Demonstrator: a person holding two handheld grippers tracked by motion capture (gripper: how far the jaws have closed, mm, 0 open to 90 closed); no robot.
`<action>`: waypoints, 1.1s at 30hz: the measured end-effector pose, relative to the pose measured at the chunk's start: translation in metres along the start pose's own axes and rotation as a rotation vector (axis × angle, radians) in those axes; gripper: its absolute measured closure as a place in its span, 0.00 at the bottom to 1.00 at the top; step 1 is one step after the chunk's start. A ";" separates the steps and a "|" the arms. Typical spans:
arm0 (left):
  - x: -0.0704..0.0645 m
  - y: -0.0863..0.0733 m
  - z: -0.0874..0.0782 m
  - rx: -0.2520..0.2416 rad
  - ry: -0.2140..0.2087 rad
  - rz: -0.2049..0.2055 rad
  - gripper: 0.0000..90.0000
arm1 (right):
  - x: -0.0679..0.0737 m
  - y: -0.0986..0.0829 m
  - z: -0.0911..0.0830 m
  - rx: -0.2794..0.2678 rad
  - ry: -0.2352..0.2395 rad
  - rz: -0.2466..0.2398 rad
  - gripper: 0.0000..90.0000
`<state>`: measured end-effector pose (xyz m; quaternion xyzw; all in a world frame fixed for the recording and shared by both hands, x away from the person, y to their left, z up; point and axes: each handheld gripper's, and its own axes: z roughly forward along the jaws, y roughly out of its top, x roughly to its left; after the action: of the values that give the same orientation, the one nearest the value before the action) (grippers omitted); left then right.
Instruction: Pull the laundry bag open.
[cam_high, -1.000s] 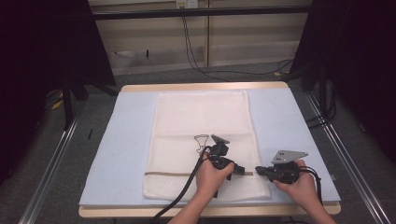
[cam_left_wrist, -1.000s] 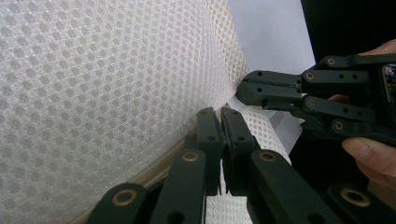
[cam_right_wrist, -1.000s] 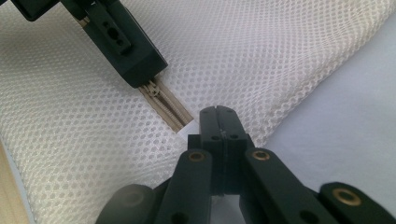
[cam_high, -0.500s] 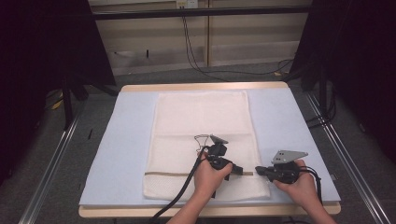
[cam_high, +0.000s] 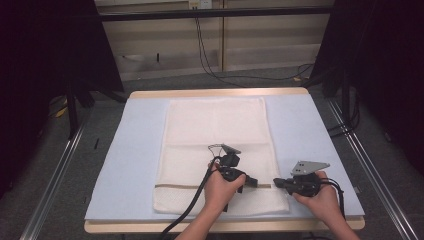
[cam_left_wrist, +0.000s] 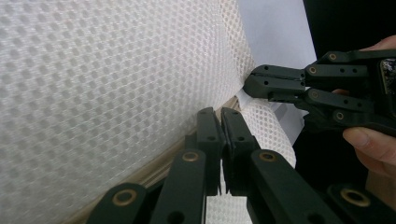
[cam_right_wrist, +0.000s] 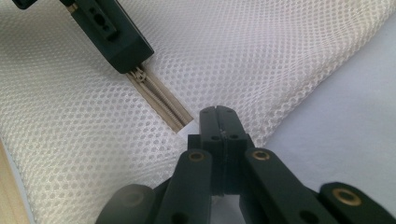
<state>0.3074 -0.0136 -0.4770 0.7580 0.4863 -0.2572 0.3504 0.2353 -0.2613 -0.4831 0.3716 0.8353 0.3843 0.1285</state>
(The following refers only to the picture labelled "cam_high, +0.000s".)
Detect black curtain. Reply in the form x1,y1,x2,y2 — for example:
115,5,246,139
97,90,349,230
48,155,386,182
0,0,126,201
308,0,424,178

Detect wooden table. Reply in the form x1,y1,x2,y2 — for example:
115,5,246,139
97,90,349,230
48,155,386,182
83,87,366,234

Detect white wall socket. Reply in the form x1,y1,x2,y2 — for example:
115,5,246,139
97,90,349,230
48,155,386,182
187,0,214,10

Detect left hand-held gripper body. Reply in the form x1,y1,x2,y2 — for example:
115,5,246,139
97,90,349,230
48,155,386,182
207,143,248,183

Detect black horizontal metal bar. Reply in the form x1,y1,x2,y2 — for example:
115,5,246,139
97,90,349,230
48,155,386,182
99,5,335,23

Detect white towel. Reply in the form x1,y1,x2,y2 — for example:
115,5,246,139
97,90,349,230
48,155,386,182
152,96,291,216

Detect light blue table mat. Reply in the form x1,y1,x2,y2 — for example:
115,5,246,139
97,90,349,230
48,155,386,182
84,93,366,222

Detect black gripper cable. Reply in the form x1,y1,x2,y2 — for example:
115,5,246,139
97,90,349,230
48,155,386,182
319,177,346,220
159,155,223,240

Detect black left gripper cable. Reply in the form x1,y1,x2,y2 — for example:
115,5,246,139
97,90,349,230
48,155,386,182
159,155,223,240

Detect black floor cables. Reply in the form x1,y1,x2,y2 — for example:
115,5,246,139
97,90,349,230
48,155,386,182
327,89,362,140

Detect black wall socket cables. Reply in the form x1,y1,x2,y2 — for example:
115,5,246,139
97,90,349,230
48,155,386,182
194,16,316,89

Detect person's right hand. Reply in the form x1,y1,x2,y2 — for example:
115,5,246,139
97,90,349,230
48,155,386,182
292,170,342,223

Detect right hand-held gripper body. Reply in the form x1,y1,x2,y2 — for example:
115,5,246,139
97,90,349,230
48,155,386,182
286,160,331,198

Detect black metal stand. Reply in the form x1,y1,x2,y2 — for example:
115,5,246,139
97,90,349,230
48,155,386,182
63,74,128,141

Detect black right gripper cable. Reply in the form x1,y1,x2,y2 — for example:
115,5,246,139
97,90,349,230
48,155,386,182
319,177,346,220

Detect aluminium floor rail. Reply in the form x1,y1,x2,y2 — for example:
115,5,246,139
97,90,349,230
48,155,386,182
19,114,88,240
325,98,420,240

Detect person's left hand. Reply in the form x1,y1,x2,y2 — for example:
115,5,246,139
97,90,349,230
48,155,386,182
203,161,247,213

